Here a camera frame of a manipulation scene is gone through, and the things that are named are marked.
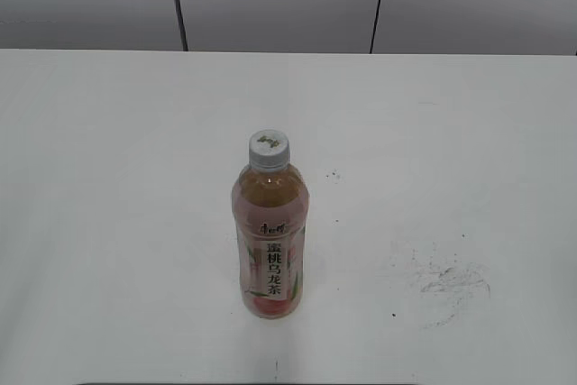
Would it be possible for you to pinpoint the grey plastic bottle cap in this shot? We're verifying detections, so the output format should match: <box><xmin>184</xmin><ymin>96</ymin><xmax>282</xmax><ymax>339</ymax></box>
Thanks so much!
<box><xmin>249</xmin><ymin>129</ymin><xmax>290</xmax><ymax>172</ymax></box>

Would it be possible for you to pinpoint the peach oolong tea bottle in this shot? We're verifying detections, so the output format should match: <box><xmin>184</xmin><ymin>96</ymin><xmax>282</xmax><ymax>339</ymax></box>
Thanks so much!
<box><xmin>230</xmin><ymin>162</ymin><xmax>313</xmax><ymax>321</ymax></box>

